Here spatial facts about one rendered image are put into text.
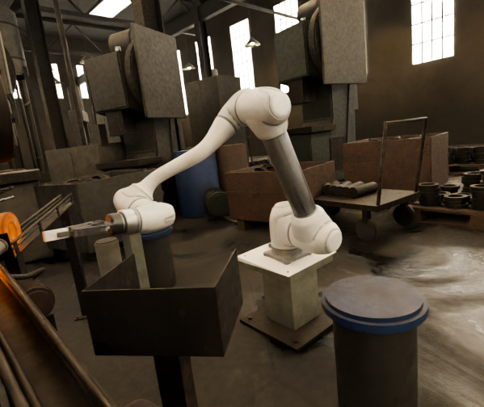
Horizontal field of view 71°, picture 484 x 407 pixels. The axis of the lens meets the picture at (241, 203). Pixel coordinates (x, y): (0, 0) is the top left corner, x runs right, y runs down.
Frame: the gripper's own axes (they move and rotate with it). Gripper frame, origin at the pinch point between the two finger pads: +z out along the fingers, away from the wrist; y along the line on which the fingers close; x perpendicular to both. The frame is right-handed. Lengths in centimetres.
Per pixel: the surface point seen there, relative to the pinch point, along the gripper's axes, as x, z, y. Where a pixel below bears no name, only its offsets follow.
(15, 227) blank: -3, 1, 50
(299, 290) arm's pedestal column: -45, -98, -18
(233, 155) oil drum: 24, -293, 228
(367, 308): -26, -62, -69
